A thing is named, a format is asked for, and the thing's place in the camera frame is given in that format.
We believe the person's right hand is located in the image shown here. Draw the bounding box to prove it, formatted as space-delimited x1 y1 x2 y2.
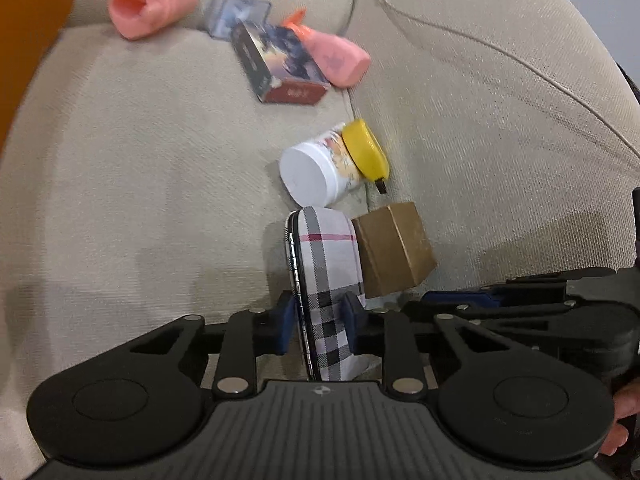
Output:
597 375 640 457

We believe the clear plastic case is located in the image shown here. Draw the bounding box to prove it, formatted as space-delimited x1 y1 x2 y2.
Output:
202 0 273 41

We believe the orange-rimmed storage box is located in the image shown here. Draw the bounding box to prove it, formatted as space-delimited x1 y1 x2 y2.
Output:
0 0 79 158

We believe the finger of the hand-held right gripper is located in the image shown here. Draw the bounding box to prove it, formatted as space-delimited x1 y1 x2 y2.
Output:
402 304 581 338
422 267 618 308

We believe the phone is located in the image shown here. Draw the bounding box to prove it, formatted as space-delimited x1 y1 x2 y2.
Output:
286 205 368 383

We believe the brown cardboard box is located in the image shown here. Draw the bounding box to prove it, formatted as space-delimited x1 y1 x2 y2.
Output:
351 201 438 300

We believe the dark printed box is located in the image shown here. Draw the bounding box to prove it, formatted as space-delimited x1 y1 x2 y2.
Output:
231 21 331 106

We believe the beige fabric sofa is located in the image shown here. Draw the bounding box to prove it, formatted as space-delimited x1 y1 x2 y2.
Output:
0 0 640 480

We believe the pink cup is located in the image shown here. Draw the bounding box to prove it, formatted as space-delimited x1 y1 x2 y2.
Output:
108 0 198 41

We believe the white printed jar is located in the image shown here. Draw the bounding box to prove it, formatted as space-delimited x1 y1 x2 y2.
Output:
279 122 368 208

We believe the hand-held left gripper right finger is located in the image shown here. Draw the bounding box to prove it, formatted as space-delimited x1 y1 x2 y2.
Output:
341 294 506 401

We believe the pink bottle with orange cap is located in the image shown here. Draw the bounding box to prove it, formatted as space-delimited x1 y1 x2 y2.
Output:
280 7 372 88

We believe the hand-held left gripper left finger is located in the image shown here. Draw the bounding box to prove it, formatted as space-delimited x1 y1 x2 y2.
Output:
127 292 301 401

